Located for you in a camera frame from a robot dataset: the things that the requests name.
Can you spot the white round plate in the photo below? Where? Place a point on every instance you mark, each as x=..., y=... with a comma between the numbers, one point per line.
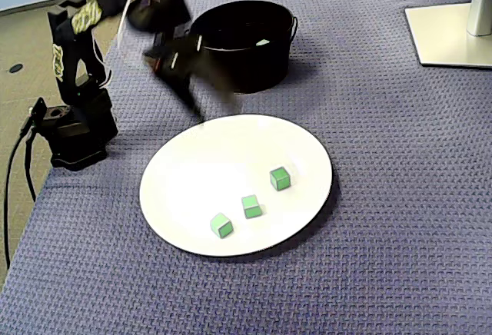
x=269, y=231

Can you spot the blue waffle cloth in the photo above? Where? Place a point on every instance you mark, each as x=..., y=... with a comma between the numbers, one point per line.
x=384, y=235

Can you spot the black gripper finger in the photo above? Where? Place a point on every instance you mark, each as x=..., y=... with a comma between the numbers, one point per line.
x=219, y=81
x=191, y=98

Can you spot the white monitor stand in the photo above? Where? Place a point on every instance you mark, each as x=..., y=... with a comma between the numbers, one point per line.
x=442, y=39

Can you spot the small green cube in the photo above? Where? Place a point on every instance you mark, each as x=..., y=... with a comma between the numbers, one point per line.
x=251, y=206
x=221, y=226
x=280, y=178
x=263, y=42

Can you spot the black floor outlet cover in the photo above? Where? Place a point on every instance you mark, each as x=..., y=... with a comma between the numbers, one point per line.
x=16, y=68

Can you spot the black metal bucket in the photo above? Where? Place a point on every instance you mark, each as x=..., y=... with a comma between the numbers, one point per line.
x=261, y=70

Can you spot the black robot arm with stickers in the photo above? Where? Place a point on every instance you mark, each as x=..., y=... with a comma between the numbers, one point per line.
x=77, y=127

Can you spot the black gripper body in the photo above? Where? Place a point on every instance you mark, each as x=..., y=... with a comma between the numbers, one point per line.
x=177, y=71

